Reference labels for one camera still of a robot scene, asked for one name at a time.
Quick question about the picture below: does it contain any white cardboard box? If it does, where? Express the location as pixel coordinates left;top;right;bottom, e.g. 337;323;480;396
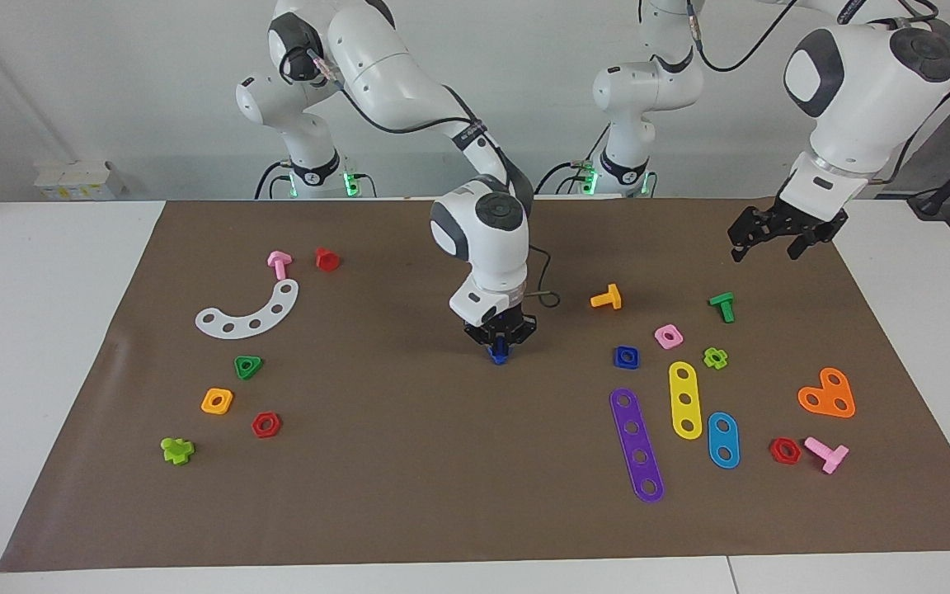
34;160;126;201

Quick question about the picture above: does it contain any brown table mat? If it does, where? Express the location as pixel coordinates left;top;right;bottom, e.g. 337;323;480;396
0;196;950;573

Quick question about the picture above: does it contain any white curved five-hole plate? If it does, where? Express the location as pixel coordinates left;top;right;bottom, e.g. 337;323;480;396
195;279;300;340

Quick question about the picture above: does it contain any orange three-hole angle plate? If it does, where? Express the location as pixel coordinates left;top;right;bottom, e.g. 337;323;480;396
797;367;857;420

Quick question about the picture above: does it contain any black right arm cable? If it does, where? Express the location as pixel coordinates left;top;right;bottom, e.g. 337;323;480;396
307;48;562;309

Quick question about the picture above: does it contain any blue two-hole plastic strip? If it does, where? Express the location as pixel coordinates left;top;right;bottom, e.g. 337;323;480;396
707;411;741;470

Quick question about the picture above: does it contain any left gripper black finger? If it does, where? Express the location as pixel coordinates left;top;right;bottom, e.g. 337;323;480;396
788;229;824;262
727;213;765;263

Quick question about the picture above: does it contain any purple four-hole plastic strip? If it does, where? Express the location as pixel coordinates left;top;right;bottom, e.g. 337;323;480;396
609;388;665;504

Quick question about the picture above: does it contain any yellow three-hole plastic strip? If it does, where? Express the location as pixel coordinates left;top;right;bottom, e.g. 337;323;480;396
668;361;704;441

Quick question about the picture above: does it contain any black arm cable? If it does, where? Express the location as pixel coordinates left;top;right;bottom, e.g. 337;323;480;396
307;48;562;309
685;0;950;182

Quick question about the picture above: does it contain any black base cable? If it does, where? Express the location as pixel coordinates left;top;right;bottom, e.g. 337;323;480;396
254;161;294;200
534;161;587;196

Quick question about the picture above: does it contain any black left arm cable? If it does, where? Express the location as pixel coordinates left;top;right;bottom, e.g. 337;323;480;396
685;0;950;182

